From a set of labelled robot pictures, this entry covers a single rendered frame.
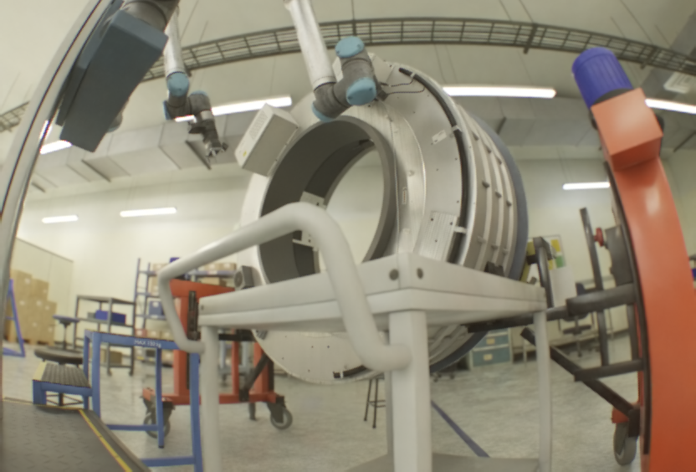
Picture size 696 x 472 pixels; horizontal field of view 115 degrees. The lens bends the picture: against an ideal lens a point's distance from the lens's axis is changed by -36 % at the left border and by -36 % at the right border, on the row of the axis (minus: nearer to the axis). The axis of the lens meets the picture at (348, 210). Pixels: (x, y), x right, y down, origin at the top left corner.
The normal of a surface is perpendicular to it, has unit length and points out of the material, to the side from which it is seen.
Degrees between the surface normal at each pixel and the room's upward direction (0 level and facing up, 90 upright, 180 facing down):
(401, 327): 90
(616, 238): 90
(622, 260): 90
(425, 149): 90
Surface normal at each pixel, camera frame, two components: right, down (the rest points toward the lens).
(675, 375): -0.69, -0.25
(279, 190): 0.62, 0.27
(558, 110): -0.07, -0.36
